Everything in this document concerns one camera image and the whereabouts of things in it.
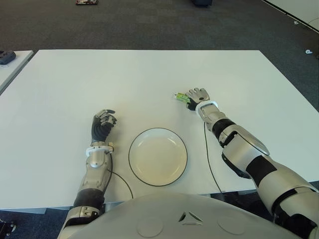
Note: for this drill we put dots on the dark equipment case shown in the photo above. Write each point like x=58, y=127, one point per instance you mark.
x=202, y=2

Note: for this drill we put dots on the white side table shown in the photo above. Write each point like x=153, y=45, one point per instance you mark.
x=12, y=72

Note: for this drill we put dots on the white plate black rim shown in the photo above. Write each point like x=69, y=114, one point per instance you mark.
x=157, y=159

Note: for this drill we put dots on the flat red black object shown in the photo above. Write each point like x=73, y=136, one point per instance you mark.
x=87, y=2

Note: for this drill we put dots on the black metal bracket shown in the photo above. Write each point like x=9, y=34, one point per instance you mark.
x=6, y=227

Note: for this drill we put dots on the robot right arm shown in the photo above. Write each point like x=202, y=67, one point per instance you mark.
x=239, y=149

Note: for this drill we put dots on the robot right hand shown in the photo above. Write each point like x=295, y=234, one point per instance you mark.
x=199, y=95

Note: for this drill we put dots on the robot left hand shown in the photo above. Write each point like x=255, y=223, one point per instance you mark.
x=99, y=129

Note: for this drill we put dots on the grey robot torso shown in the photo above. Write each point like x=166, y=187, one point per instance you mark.
x=174, y=219

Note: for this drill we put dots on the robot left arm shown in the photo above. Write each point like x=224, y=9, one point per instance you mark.
x=93, y=171

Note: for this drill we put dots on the white long table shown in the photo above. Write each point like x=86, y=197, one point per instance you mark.
x=299, y=7

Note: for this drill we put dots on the black handheld controller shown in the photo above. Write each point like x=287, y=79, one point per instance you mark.
x=5, y=57

